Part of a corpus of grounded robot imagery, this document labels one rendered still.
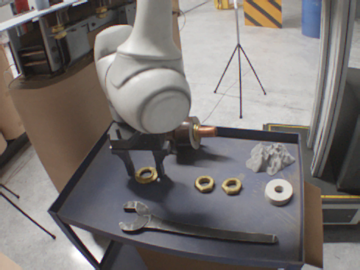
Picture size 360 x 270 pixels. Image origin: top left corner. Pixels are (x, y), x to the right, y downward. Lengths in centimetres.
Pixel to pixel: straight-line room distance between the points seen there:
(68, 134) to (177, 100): 78
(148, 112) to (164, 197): 36
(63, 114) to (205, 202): 64
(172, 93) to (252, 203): 38
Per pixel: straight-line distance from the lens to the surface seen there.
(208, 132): 72
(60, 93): 100
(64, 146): 112
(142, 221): 61
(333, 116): 132
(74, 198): 75
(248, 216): 62
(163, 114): 35
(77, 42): 106
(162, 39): 38
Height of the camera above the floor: 138
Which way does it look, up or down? 36 degrees down
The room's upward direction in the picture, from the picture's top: 8 degrees counter-clockwise
